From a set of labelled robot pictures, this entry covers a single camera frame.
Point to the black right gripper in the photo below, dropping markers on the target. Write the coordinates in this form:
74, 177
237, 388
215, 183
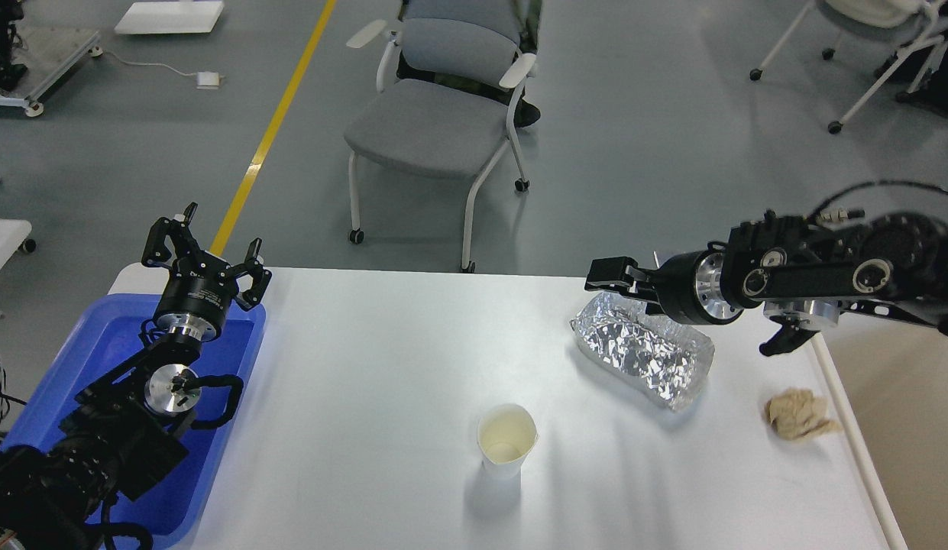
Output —
686, 288

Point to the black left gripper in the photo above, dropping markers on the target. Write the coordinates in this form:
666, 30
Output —
196, 300

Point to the white paper cup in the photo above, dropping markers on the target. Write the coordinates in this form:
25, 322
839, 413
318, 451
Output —
506, 435

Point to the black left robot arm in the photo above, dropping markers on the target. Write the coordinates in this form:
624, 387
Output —
126, 435

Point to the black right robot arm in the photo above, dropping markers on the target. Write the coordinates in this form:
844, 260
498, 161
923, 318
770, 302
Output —
803, 271

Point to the aluminium foil tray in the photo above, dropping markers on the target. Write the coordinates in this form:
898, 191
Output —
667, 361

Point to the blue plastic bin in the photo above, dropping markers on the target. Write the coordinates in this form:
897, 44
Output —
107, 334

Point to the white side table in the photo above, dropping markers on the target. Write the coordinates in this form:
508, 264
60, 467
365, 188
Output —
15, 236

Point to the crumpled brown paper ball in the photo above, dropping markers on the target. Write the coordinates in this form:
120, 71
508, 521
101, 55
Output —
797, 415

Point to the white flat board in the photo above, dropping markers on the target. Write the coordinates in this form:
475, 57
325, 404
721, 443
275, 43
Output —
170, 17

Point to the grey office chair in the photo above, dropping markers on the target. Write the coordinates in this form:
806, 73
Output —
433, 130

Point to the beige plastic bin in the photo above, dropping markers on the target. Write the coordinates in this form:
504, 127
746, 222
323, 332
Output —
890, 383

